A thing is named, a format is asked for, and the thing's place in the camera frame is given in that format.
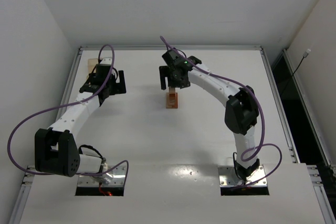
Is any reddish long wood block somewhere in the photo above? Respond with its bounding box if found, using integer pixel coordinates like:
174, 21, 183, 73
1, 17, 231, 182
171, 93, 179, 109

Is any lone light wood cube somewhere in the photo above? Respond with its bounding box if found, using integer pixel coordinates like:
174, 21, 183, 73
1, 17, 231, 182
169, 87, 176, 94

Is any brown arch wood block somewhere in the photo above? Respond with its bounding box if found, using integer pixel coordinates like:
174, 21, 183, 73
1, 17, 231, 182
168, 92, 177, 103

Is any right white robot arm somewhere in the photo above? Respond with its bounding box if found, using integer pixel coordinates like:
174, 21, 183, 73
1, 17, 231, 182
159, 49, 259, 155

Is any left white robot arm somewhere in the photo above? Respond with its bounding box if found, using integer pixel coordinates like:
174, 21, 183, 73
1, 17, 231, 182
35, 58, 126, 177

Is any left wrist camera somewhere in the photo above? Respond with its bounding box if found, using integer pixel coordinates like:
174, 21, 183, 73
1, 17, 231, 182
100, 58, 112, 65

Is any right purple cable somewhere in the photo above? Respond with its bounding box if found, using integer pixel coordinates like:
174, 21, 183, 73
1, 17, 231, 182
160, 36, 283, 188

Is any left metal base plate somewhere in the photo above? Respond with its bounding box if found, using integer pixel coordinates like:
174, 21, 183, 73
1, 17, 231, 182
77, 165, 127, 187

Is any metal base plate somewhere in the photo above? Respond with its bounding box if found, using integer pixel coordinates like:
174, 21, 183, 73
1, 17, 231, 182
218, 165, 268, 188
77, 165, 127, 187

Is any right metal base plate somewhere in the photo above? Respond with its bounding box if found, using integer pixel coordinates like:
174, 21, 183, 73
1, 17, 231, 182
218, 165, 268, 188

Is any black wall cable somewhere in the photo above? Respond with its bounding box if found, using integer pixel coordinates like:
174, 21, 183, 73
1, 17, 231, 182
278, 48, 312, 96

